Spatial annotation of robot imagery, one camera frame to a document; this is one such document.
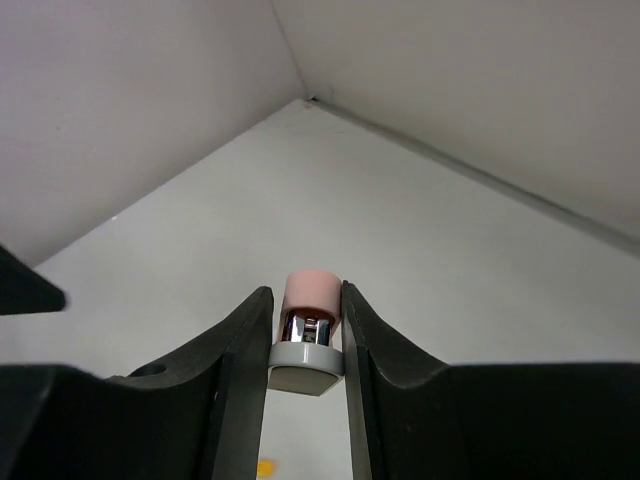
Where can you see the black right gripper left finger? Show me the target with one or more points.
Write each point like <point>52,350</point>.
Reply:
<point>195,413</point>

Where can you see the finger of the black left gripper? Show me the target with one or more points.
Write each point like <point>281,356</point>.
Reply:
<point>24,291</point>

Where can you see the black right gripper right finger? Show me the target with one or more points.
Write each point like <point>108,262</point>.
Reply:
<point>413,416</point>

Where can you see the yellow black utility knife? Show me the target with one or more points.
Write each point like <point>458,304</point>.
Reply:
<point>265,468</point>

